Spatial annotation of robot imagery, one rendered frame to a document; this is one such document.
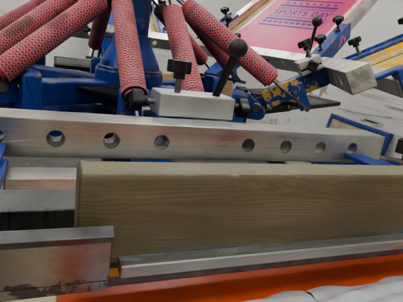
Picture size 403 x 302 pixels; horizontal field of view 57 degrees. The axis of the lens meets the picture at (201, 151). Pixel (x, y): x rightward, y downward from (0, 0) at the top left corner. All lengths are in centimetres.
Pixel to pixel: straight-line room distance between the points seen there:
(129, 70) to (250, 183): 49
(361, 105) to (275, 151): 255
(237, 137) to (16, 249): 37
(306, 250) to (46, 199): 22
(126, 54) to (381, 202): 56
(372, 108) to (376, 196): 267
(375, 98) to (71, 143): 271
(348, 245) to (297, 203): 7
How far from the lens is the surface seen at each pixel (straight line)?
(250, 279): 36
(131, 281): 31
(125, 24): 85
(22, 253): 26
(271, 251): 32
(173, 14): 93
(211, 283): 34
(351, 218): 38
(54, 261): 27
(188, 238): 29
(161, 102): 56
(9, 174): 45
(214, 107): 59
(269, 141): 58
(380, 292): 39
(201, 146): 53
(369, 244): 39
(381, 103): 300
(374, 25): 318
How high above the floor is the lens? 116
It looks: 16 degrees down
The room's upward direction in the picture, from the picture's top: 8 degrees clockwise
